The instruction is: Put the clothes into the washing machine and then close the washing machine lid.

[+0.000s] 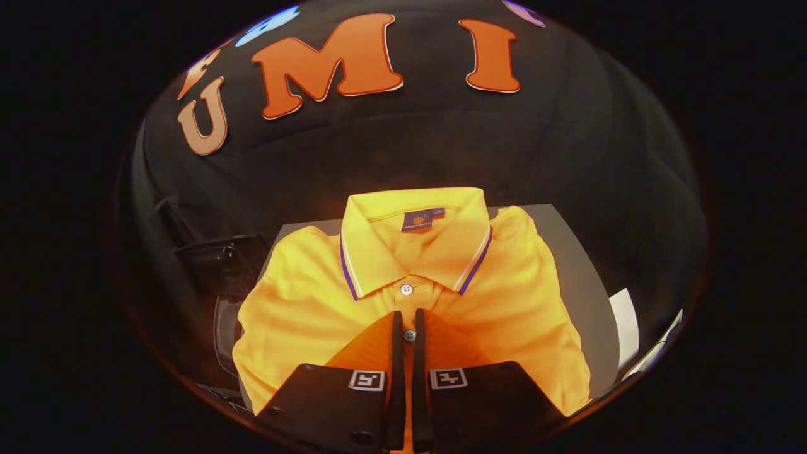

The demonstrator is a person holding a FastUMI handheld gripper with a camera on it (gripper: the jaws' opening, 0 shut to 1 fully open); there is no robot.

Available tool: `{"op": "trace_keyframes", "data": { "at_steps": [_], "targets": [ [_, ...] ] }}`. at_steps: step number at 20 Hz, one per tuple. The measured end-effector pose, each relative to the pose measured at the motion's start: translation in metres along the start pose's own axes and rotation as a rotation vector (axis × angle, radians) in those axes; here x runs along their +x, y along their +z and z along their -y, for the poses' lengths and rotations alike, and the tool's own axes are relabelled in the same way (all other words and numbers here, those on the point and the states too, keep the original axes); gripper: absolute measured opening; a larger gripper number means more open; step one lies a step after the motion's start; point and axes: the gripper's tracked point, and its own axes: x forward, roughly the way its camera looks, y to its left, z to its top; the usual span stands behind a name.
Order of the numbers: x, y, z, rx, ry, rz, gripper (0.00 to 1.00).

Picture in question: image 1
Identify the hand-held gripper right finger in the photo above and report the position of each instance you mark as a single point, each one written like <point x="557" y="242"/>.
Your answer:
<point x="420" y="391"/>

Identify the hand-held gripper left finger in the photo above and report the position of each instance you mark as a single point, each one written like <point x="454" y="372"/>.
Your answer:
<point x="397" y="391"/>

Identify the yellow polo shirt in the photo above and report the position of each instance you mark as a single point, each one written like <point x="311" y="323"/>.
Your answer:
<point x="302" y="315"/>

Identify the grey cabinet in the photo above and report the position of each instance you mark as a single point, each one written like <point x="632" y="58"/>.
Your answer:
<point x="580" y="284"/>

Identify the white sheet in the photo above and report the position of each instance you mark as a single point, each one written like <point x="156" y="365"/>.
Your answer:
<point x="624" y="328"/>

